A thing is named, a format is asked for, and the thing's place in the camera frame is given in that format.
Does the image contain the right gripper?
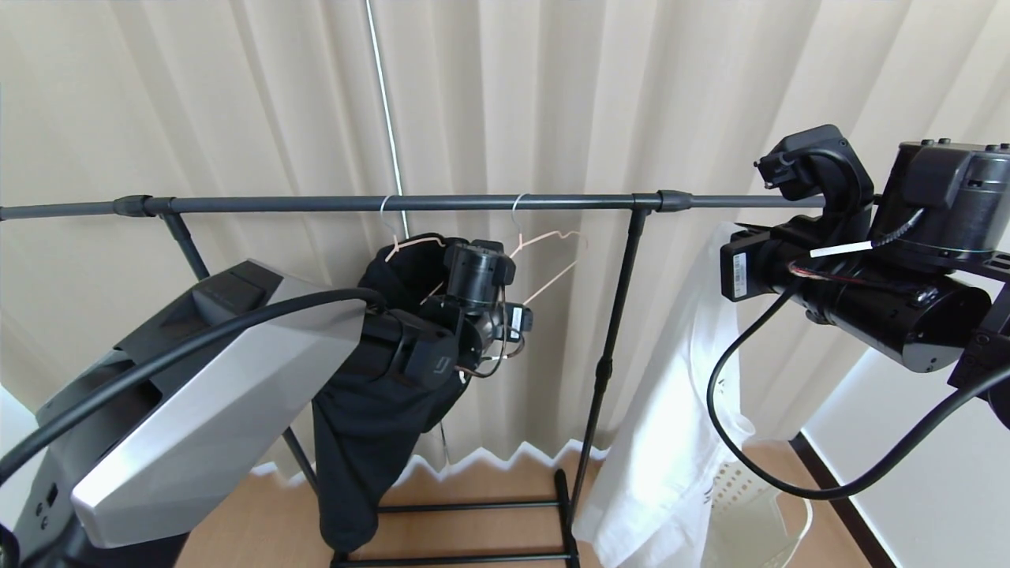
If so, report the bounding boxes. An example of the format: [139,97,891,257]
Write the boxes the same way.
[720,217,993,373]

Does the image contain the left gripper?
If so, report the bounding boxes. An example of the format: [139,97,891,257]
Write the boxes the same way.
[464,302,534,368]

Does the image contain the pink clothes hanger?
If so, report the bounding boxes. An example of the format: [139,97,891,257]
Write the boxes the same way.
[379,195,447,263]
[509,193,589,308]

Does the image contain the black shorts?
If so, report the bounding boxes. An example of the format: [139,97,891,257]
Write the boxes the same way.
[312,233,507,553]

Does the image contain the white garment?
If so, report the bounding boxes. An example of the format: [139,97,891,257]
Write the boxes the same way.
[572,221,758,568]

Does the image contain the white laundry basket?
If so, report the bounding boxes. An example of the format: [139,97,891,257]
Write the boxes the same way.
[701,440,814,568]

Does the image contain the black clothes rack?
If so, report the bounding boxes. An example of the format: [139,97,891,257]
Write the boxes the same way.
[0,192,828,568]

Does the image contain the beige curtain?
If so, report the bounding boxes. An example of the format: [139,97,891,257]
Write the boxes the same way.
[0,0,1010,482]

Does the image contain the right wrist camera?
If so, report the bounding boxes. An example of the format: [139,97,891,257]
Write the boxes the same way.
[754,124,875,220]

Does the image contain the black cable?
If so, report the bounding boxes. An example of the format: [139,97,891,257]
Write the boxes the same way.
[0,288,387,484]
[706,280,1010,502]

